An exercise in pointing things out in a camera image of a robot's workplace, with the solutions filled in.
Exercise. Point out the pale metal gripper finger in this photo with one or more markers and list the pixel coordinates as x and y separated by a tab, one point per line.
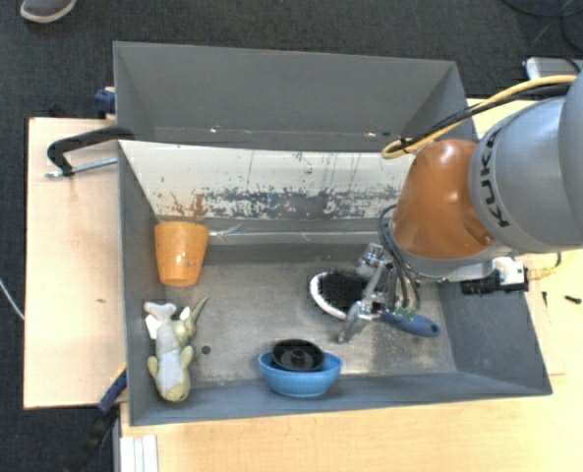
365	318
348	320

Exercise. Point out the black round lid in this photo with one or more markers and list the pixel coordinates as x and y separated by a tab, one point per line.
298	354

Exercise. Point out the blue bowl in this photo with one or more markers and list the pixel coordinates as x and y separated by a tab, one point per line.
298	381

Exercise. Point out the grey metal bin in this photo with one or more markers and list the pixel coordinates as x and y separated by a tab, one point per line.
271	288

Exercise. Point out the orange plastic cup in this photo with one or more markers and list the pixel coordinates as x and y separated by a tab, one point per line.
180	253

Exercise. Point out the pale green white toy animal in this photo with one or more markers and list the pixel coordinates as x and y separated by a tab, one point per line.
168	357

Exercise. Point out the pale wood board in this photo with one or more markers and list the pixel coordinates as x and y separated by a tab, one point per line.
75	263

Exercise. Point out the black cylinder on white bracket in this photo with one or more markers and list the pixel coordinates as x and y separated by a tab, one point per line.
492	278

